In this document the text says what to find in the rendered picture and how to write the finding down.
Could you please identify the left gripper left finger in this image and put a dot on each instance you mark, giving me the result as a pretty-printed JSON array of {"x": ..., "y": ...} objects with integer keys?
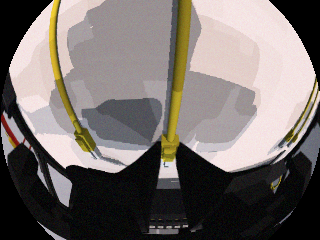
[{"x": 134, "y": 186}]

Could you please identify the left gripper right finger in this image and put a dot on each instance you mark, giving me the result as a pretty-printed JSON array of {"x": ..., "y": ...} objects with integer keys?
[{"x": 205, "y": 186}]

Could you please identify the black rack frame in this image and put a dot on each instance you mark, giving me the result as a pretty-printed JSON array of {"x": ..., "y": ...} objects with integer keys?
[{"x": 177, "y": 227}]

